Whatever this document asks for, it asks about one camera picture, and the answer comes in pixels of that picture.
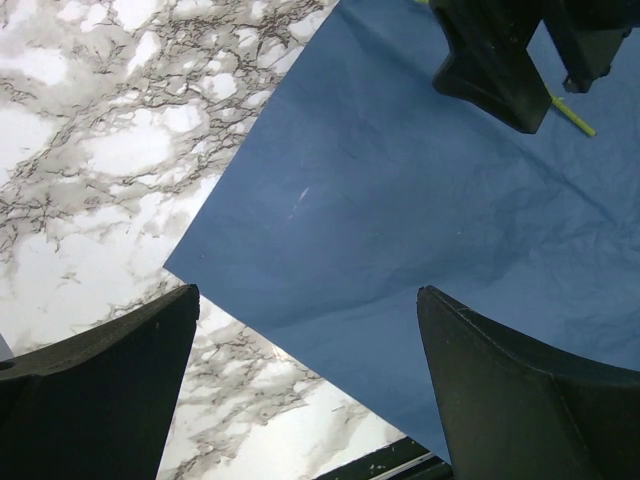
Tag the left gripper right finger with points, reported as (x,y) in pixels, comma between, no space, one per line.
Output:
(513,407)

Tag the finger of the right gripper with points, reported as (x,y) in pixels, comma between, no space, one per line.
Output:
(587,35)
(488,64)

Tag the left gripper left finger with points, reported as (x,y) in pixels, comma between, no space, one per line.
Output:
(99,405)

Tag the pink flower bunch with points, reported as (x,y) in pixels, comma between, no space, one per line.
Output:
(571,116)

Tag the blue wrapping paper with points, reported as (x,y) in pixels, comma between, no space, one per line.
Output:
(359,184)

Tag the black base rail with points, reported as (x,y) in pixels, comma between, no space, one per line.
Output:
(403,459)

